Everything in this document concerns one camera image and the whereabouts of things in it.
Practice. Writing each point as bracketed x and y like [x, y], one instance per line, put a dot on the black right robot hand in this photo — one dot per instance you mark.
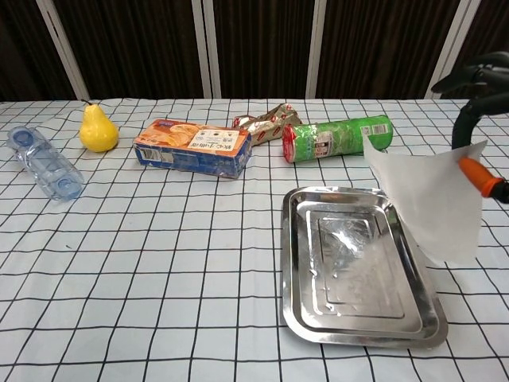
[477, 75]

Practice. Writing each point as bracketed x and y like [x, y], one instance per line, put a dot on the translucent baking paper sheet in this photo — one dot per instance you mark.
[429, 199]

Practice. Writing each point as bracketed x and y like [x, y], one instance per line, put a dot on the silver metal tray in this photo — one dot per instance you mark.
[350, 274]

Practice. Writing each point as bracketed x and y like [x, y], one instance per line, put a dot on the green chips can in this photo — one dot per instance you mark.
[330, 139]

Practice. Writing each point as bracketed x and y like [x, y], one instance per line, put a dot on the crumpled gold red wrapper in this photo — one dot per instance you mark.
[266, 123]

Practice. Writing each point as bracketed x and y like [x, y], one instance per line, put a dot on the orange and blue snack box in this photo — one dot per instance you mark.
[195, 149]

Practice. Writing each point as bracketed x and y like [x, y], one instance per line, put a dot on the checked white tablecloth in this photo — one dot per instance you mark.
[159, 258]

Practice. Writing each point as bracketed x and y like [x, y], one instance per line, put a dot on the yellow pear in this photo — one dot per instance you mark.
[97, 131]

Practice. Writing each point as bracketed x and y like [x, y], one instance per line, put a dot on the clear plastic water bottle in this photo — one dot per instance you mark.
[43, 163]

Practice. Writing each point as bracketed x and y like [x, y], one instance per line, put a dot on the white partition frame post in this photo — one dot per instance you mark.
[447, 47]
[63, 47]
[316, 47]
[207, 47]

